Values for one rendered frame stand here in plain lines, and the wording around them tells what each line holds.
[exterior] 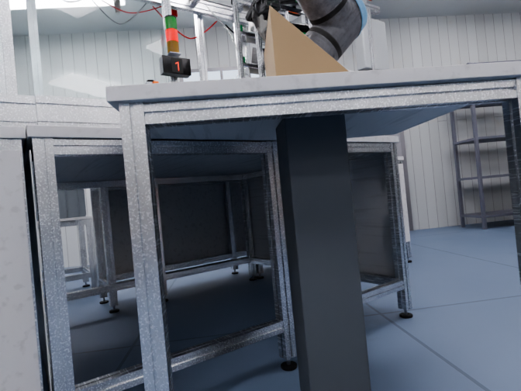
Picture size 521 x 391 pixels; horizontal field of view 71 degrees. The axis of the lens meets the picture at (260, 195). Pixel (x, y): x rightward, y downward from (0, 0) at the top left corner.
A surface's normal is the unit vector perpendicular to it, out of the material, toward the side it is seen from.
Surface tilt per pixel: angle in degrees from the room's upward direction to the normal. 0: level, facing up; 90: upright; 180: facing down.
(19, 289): 90
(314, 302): 90
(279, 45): 90
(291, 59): 90
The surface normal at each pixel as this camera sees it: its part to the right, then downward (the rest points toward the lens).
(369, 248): -0.82, 0.07
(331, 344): 0.10, -0.02
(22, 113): 0.56, -0.06
